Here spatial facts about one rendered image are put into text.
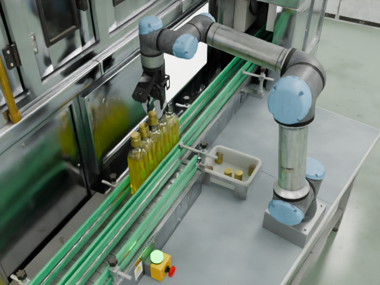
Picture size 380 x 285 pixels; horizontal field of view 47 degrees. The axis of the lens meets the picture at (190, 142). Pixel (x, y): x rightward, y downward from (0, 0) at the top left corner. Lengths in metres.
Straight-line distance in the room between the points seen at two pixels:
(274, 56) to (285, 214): 0.51
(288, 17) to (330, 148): 0.66
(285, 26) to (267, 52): 0.93
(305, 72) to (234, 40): 0.26
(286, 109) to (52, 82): 0.67
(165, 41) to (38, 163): 0.54
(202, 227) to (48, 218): 0.58
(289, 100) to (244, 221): 0.71
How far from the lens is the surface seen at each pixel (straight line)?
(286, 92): 1.20
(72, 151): 1.53
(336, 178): 2.02
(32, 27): 1.27
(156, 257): 1.54
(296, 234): 1.69
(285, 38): 2.32
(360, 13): 5.17
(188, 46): 1.34
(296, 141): 1.31
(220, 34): 1.42
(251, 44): 1.38
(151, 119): 1.57
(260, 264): 1.66
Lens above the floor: 2.11
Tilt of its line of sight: 40 degrees down
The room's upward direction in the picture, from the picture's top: straight up
